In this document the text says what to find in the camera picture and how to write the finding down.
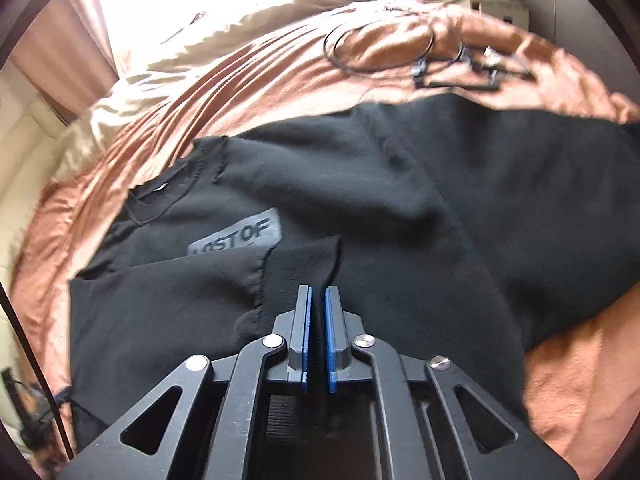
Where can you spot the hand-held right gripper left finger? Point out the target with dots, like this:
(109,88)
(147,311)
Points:
(306,340)

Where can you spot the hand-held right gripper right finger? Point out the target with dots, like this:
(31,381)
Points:
(331,340)

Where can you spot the black t-shirt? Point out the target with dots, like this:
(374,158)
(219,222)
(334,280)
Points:
(425,185)

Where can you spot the brown fleece blanket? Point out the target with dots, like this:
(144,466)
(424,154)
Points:
(575,385)

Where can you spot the dark clutter pile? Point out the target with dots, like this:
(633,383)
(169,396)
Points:
(30,410)

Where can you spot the cream padded bed frame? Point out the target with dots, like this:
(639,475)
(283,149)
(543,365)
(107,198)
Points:
(25,150)

